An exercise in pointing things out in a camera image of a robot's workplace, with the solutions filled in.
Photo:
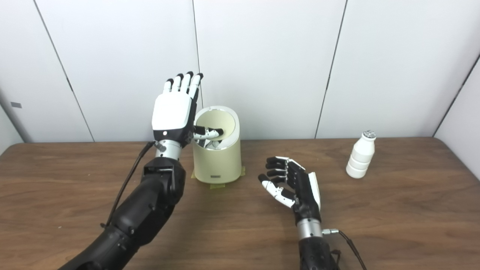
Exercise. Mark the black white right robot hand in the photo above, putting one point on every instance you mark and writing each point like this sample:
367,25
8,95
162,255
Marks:
305,193

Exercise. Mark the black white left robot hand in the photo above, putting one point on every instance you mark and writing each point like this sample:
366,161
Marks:
172,110

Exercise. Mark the round cream bin lid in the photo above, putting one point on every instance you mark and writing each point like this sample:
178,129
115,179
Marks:
225,119

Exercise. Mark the small white plastic bottle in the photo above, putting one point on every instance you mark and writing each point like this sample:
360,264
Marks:
361,156

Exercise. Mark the cream-colored cylindrical bin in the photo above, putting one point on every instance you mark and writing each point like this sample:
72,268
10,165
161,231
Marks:
217,163

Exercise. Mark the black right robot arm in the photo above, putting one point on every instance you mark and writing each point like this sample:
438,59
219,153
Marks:
315,249

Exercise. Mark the small grey wall tag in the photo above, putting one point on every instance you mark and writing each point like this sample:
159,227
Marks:
15,105

